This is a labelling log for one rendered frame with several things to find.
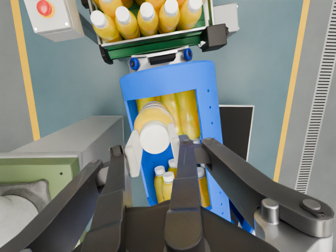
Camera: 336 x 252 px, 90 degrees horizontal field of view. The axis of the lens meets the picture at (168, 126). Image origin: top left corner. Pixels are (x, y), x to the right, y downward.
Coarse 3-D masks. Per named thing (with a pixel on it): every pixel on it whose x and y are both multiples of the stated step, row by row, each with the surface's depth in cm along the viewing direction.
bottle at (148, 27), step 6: (138, 12) 51; (156, 12) 52; (138, 18) 51; (144, 18) 50; (150, 18) 50; (156, 18) 52; (138, 24) 54; (144, 24) 52; (150, 24) 52; (156, 24) 54; (144, 30) 55; (150, 30) 55; (156, 30) 59; (144, 36) 62
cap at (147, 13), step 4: (144, 4) 47; (148, 4) 47; (140, 8) 47; (144, 8) 47; (148, 8) 47; (152, 8) 47; (140, 12) 48; (144, 12) 48; (148, 12) 48; (152, 12) 48; (144, 16) 48; (148, 16) 48
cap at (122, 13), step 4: (120, 8) 47; (124, 8) 47; (116, 12) 47; (120, 12) 47; (124, 12) 47; (128, 12) 47; (116, 16) 47; (120, 16) 47; (124, 16) 47; (128, 16) 47; (120, 20) 48; (124, 20) 48; (128, 20) 49
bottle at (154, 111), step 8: (144, 104) 38; (152, 104) 30; (160, 104) 32; (144, 112) 25; (152, 112) 24; (160, 112) 25; (168, 112) 27; (136, 120) 25; (144, 120) 24; (152, 120) 23; (160, 120) 24; (168, 120) 24; (136, 128) 24
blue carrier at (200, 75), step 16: (176, 64) 38; (192, 64) 39; (208, 64) 42; (128, 80) 42; (144, 80) 39; (160, 80) 38; (176, 80) 38; (192, 80) 39; (208, 80) 42; (128, 96) 44; (144, 96) 40; (208, 96) 43; (128, 112) 52; (208, 112) 43; (208, 128) 44; (144, 160) 61; (160, 160) 70; (144, 176) 58; (208, 176) 46; (208, 208) 48; (224, 208) 52
